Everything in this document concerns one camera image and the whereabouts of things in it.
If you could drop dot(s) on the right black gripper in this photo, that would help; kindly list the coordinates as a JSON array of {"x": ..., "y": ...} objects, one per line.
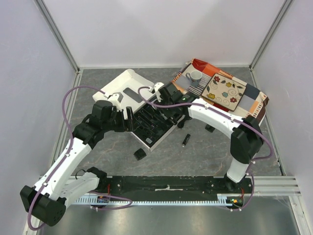
[{"x": 164, "y": 95}]

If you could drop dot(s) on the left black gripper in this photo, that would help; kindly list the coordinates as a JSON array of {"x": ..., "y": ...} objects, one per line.
[{"x": 126, "y": 125}]

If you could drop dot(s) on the white clipper kit box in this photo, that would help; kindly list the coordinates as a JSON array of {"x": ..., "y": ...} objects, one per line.
[{"x": 150, "y": 126}]

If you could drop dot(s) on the black rectangular blade cover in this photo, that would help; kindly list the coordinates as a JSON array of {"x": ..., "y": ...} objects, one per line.
[{"x": 186, "y": 139}]

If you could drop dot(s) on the black comb guard attachment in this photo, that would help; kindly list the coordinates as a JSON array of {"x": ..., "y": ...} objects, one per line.
[{"x": 140, "y": 154}]

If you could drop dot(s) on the black small comb guard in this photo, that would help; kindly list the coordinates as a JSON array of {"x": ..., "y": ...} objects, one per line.
[{"x": 209, "y": 128}]

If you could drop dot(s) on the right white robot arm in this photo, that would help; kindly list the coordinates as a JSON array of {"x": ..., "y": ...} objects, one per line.
[{"x": 244, "y": 133}]

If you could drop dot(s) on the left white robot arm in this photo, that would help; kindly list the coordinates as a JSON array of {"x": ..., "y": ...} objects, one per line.
[{"x": 49, "y": 198}]

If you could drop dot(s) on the white blue mug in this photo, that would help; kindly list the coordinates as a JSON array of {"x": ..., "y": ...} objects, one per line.
[{"x": 195, "y": 77}]

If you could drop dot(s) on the floral square plate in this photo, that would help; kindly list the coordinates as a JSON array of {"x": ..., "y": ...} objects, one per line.
[{"x": 224, "y": 91}]

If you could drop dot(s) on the patterned colourful cloth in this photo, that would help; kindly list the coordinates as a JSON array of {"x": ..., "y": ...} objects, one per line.
[{"x": 253, "y": 101}]

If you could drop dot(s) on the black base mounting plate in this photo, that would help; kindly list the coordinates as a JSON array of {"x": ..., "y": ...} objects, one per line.
[{"x": 172, "y": 187}]

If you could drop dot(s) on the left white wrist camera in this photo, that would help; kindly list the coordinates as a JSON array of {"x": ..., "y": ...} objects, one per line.
[{"x": 115, "y": 100}]

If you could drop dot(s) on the slotted grey cable duct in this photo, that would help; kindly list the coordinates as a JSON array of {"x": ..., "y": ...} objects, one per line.
[{"x": 95, "y": 200}]

